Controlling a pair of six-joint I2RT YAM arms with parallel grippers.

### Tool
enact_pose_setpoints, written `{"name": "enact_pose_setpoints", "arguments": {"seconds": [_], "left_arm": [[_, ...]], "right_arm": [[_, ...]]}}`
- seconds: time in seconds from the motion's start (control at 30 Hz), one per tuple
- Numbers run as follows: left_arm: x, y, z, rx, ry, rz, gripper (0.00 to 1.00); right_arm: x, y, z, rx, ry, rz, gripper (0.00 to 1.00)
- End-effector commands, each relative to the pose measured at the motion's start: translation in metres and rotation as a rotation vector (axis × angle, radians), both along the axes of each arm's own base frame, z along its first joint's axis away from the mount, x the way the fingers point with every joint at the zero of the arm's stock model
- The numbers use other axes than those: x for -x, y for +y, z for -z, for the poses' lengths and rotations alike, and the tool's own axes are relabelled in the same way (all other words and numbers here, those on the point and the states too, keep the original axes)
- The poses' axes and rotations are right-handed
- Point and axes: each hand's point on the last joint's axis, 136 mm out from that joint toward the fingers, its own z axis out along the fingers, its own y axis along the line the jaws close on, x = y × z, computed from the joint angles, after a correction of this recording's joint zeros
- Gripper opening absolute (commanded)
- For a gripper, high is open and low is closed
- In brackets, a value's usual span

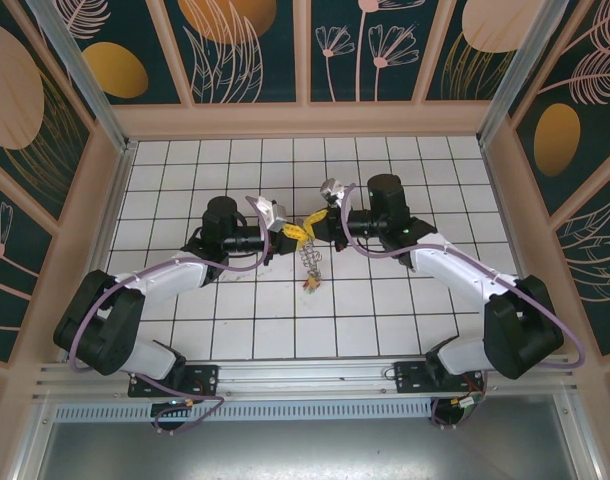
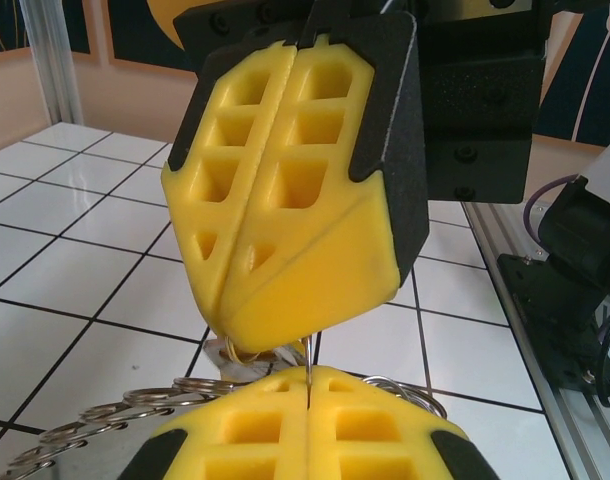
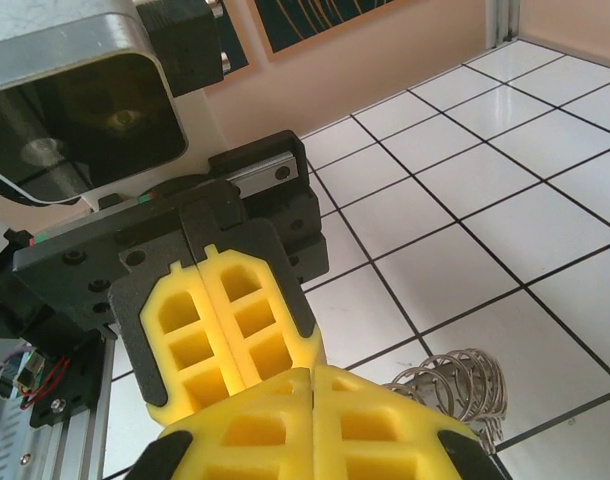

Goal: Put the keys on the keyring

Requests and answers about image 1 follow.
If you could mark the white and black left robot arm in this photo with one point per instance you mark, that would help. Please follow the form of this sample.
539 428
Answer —
170 275

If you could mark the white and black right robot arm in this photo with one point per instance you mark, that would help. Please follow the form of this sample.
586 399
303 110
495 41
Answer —
460 270

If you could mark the grey metal sheet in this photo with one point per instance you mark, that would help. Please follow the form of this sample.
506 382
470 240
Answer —
305 450

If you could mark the black round base housing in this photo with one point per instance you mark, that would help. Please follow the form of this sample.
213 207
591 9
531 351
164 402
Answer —
175 425
450 417

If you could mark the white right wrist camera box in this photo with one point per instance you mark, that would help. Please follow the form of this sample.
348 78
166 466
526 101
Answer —
332 191

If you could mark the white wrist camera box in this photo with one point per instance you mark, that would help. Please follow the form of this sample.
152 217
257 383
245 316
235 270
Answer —
272 214
332 191

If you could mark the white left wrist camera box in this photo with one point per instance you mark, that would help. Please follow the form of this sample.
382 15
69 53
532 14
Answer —
272 214

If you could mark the wall panel with pink flowers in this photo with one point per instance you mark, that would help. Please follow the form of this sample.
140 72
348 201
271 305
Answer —
355 85

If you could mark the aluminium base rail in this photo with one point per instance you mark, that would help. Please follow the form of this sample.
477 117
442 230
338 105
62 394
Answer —
305 372

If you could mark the wall panel with leaf outlines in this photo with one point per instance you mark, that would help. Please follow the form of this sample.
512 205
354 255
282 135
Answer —
285 50

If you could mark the aluminium corner post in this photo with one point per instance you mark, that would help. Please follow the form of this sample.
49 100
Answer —
524 75
96 95

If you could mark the wall panel with gold oval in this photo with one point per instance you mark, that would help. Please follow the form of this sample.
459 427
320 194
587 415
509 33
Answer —
150 30

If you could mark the wall panel beige circle, gold leaves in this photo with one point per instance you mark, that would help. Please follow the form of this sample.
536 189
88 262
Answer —
485 25

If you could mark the wall panel gold oval, feather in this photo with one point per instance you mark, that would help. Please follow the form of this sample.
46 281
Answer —
585 125

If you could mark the wall panel with pink leaf lines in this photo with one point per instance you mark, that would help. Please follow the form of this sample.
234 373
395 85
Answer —
595 260

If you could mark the wall panel with flower outline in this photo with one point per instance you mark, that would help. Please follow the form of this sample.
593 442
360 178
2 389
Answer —
10 280

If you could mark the wall panel large beige circle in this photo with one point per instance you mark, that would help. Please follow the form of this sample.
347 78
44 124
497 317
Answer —
15 100

